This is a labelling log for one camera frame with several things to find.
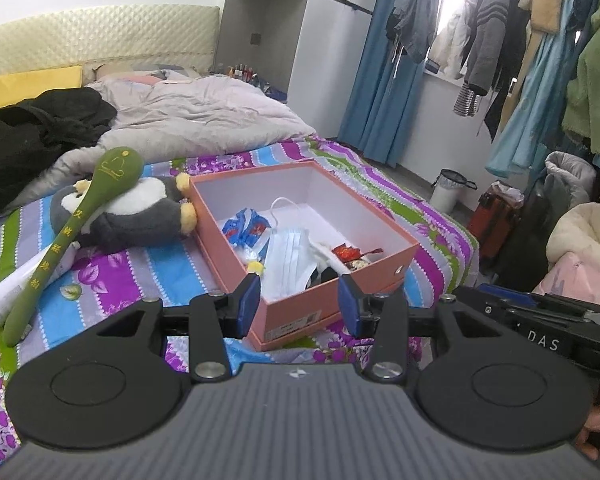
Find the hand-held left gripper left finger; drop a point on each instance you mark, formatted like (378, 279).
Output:
(247, 305)

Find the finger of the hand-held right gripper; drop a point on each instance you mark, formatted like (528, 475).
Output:
(510, 296)

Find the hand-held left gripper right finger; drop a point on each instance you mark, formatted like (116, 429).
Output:
(350, 305)

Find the red candy wrapper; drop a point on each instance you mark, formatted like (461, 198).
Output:
(362, 262)
(342, 252)

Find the black and white cow plush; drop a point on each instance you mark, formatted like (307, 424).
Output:
(325, 260)

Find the white face mask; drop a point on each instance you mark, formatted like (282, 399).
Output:
(287, 265)

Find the blue snack packet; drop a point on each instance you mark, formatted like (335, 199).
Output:
(245, 230)

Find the red suitcase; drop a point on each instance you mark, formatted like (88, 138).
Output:
(495, 225)

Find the cream fluffy blanket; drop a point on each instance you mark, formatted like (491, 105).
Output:
(585, 235)

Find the white trash bin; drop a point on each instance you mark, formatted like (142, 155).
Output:
(450, 197)

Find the floral striped bedsheet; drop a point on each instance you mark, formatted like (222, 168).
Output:
(130, 270)

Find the grey puffer jacket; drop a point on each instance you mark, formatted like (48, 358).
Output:
(565, 180)

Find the grey penguin plush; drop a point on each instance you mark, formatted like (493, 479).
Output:
(130, 220)

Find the grey duvet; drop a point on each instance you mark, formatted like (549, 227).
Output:
(205, 120)

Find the blue curtain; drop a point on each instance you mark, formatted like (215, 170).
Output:
(380, 110)

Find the green plush spoon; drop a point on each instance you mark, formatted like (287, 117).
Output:
(55, 255)

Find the green fleece garment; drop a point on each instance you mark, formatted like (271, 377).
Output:
(597, 85)

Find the row of small bottles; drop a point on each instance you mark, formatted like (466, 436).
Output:
(242, 72)

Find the white tube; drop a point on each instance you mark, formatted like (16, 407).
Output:
(5, 295)

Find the pink pillow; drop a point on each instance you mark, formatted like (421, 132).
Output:
(147, 80)

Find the grey wardrobe cabinet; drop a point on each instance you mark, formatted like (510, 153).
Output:
(320, 60)

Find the white hanging jacket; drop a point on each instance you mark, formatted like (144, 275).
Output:
(450, 45)

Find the dark grey striped hoodie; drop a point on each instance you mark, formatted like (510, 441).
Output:
(495, 35)

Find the black jacket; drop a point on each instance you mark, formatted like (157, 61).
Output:
(20, 150)

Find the blue denim jacket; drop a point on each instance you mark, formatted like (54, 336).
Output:
(415, 10)

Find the cream quilted headboard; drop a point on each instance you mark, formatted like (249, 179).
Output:
(105, 35)

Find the yellow pillow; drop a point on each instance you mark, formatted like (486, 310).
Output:
(35, 85)

